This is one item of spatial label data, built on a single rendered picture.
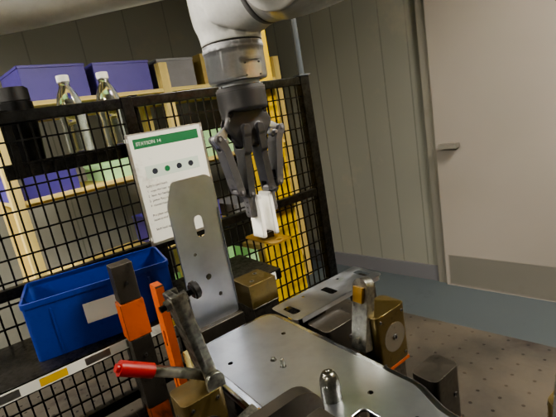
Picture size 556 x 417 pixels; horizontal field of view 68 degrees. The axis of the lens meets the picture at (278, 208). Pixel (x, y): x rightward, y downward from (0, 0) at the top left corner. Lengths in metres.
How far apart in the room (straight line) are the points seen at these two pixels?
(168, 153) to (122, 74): 1.66
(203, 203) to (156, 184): 0.28
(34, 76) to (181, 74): 0.89
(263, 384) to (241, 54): 0.53
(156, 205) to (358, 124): 2.43
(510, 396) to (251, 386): 0.67
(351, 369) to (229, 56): 0.54
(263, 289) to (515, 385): 0.66
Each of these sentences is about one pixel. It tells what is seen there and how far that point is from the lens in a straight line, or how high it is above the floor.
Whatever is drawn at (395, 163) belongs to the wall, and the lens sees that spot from 3.28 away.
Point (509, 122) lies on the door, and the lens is 2.89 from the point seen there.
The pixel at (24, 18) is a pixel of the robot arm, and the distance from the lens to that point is 0.45.
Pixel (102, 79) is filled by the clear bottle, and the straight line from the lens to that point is 1.26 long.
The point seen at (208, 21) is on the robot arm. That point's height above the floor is 1.58.
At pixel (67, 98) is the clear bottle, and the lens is 1.21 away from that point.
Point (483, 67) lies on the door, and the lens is 2.92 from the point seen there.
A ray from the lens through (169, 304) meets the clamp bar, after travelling 0.63.
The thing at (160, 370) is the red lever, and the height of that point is 1.11.
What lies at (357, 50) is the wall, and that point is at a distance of 3.36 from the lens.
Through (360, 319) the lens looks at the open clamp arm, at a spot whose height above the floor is 1.04.
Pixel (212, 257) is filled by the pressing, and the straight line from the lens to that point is 0.96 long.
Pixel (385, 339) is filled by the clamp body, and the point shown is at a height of 0.99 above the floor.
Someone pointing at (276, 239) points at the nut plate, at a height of 1.25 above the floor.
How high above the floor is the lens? 1.44
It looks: 13 degrees down
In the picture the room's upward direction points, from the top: 10 degrees counter-clockwise
